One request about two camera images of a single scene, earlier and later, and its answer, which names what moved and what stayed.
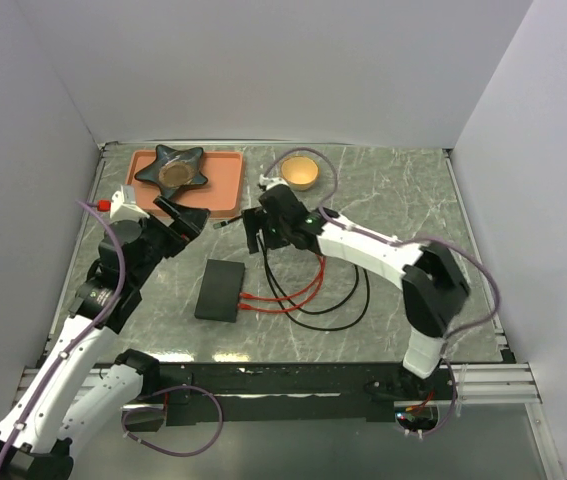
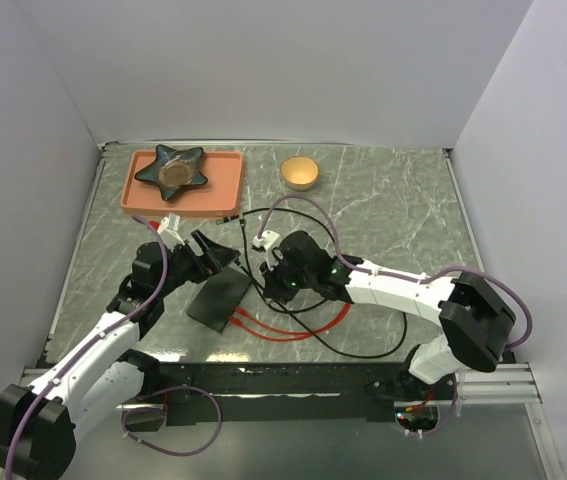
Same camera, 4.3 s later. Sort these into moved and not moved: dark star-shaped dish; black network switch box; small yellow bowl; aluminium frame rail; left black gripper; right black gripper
Moved: left black gripper; black network switch box; right black gripper
Not moved: aluminium frame rail; small yellow bowl; dark star-shaped dish
